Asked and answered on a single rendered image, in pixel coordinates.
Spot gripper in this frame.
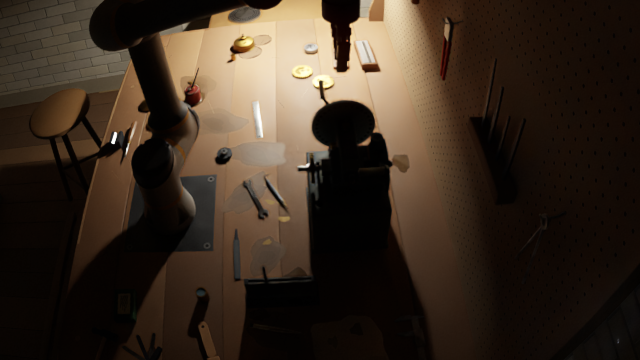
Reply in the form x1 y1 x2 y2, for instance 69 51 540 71
321 0 361 25

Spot brass oil can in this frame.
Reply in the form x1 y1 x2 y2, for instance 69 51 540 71
228 33 256 63

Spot dark index plate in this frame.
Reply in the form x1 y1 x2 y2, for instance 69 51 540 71
311 99 376 147

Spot dark dividing head body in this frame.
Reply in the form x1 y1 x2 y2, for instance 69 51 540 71
305 132 394 251

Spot white sharpening stone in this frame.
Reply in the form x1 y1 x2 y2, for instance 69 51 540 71
353 39 381 73

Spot grey round mesh disc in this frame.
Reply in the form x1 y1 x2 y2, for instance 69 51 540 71
227 5 262 24

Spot white tube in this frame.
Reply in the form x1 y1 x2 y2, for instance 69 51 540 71
251 99 265 140

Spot dark long file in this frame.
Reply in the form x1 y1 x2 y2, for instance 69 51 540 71
488 86 506 132
507 118 527 169
497 115 512 154
482 58 499 121

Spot grey scriber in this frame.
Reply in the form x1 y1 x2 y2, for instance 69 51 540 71
263 174 290 212

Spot grey wrench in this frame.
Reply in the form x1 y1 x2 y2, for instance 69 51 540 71
242 179 270 221

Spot perforated pegboard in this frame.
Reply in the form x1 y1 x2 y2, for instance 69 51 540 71
382 0 640 360

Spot grey floor mat sheet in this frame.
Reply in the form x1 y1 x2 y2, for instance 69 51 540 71
127 174 218 252

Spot shiny steel clamp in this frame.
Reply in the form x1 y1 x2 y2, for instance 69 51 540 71
79 119 139 166

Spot grey file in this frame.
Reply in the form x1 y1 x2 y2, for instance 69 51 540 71
232 228 242 282

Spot dark blue box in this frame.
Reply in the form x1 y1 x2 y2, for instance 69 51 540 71
243 266 317 331

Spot grey dividers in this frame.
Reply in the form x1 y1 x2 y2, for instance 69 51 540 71
517 211 569 259

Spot wooden round stool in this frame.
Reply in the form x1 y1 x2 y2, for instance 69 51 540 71
28 88 104 201

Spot small green box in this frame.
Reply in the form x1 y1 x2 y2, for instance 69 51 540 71
115 291 138 322

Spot dark tool set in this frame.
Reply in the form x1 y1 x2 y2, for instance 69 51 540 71
122 332 164 360

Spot dark framed window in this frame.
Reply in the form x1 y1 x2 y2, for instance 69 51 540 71
549 269 640 360

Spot red handled pliers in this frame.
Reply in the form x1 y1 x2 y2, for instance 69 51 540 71
439 16 464 81

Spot dark wall tool rack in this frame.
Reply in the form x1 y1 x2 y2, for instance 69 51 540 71
469 114 519 205

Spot white handled knife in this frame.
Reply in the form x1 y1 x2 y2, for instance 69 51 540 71
197 321 222 360

